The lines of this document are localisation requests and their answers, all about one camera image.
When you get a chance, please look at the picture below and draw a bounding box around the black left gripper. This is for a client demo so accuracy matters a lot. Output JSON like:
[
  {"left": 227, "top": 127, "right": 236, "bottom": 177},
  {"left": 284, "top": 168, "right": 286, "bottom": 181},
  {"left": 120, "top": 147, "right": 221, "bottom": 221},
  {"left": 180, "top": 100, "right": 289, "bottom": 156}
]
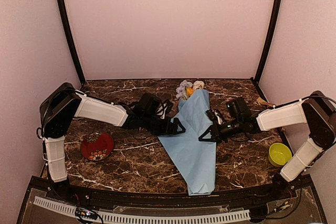
[{"left": 142, "top": 113, "right": 186, "bottom": 136}]

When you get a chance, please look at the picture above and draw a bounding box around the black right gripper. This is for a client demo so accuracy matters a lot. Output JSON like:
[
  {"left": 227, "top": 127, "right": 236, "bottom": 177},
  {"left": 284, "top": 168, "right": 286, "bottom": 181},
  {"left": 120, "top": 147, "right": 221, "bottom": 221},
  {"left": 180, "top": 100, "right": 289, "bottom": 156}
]
[{"left": 199, "top": 117, "right": 243, "bottom": 144}]

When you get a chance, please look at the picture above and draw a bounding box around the blue wrapping paper sheet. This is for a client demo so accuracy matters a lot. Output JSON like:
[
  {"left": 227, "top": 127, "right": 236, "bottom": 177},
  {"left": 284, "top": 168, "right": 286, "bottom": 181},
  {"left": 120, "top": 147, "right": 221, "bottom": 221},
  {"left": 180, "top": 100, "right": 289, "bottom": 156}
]
[{"left": 159, "top": 89, "right": 216, "bottom": 196}]

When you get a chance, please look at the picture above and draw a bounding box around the pink and blue fake flower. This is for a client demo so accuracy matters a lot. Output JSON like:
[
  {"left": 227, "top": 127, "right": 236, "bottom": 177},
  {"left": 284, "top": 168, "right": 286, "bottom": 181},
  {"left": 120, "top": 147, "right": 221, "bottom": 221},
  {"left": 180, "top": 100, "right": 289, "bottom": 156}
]
[{"left": 176, "top": 80, "right": 193, "bottom": 100}]

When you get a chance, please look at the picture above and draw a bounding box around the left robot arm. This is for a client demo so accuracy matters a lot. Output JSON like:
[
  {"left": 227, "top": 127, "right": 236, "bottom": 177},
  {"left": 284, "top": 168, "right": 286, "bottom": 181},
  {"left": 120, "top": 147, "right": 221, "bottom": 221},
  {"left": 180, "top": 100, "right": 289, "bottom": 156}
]
[{"left": 36, "top": 82, "right": 186, "bottom": 201}]

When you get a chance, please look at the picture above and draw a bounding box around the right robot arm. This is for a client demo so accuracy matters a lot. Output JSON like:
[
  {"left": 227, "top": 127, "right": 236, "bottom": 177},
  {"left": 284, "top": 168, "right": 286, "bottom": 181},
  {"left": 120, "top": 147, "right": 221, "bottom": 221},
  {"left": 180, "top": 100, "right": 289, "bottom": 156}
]
[{"left": 198, "top": 91, "right": 335, "bottom": 200}]

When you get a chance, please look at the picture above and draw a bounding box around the beige satin ribbon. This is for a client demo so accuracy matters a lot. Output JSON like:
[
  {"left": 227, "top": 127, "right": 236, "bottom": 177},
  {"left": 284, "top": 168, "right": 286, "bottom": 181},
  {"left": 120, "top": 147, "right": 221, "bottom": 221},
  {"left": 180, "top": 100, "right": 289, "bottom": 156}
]
[{"left": 257, "top": 97, "right": 276, "bottom": 108}]

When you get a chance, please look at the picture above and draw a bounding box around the yellow-green bowl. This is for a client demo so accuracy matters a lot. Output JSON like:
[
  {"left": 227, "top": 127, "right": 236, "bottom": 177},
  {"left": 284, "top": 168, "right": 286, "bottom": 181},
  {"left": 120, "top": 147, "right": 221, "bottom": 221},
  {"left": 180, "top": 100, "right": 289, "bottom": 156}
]
[{"left": 268, "top": 143, "right": 292, "bottom": 167}]

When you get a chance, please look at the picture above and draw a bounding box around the red floral plate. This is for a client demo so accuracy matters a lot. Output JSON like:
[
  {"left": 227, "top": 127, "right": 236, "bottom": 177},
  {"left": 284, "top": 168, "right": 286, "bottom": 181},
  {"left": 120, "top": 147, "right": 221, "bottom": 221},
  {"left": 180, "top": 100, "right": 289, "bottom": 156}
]
[{"left": 80, "top": 132, "right": 114, "bottom": 162}]

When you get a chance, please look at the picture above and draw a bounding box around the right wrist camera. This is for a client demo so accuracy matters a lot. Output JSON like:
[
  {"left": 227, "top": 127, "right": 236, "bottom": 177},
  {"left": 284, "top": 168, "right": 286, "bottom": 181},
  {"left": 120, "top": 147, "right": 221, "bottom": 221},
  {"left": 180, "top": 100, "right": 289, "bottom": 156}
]
[{"left": 206, "top": 109, "right": 224, "bottom": 125}]

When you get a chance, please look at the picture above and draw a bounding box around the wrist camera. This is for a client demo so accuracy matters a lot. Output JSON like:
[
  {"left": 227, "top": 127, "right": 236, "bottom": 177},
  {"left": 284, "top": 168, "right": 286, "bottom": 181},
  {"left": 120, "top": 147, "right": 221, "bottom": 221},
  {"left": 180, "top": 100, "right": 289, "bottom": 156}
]
[
  {"left": 155, "top": 100, "right": 173, "bottom": 119},
  {"left": 206, "top": 109, "right": 224, "bottom": 125}
]

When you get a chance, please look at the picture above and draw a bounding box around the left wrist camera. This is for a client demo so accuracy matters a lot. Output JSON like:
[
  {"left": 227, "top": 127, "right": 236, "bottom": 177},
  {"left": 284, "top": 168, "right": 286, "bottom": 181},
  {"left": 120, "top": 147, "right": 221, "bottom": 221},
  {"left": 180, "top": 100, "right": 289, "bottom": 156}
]
[{"left": 155, "top": 100, "right": 173, "bottom": 119}]

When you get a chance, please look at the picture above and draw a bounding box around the black front frame rail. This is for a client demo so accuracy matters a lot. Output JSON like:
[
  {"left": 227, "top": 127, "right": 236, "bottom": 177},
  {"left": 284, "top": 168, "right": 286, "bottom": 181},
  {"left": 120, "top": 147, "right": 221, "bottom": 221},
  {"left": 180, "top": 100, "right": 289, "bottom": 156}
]
[{"left": 28, "top": 175, "right": 313, "bottom": 210}]

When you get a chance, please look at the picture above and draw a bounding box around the white slotted cable duct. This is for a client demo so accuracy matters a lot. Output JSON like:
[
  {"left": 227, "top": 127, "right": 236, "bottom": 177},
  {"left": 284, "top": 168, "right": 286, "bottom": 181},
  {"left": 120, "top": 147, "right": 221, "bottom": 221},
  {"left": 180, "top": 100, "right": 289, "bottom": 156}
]
[{"left": 33, "top": 196, "right": 250, "bottom": 223}]

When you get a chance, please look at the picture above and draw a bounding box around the black right corner post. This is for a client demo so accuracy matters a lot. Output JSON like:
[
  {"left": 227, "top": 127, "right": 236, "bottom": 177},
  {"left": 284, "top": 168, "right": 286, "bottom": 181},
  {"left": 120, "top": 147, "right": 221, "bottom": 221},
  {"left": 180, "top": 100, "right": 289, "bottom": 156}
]
[{"left": 251, "top": 0, "right": 281, "bottom": 86}]

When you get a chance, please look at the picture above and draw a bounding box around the black corner post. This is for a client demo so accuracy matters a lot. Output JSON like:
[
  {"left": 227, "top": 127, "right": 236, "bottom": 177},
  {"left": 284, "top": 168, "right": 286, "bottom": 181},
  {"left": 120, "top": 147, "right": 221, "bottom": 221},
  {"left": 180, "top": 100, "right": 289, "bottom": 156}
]
[
  {"left": 57, "top": 0, "right": 86, "bottom": 85},
  {"left": 251, "top": 0, "right": 281, "bottom": 86}
]

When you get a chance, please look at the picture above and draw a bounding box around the black left corner post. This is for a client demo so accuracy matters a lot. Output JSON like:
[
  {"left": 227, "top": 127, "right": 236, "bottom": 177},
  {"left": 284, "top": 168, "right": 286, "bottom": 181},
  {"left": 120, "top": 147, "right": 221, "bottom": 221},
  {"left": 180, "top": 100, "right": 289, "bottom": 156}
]
[{"left": 57, "top": 0, "right": 86, "bottom": 85}]

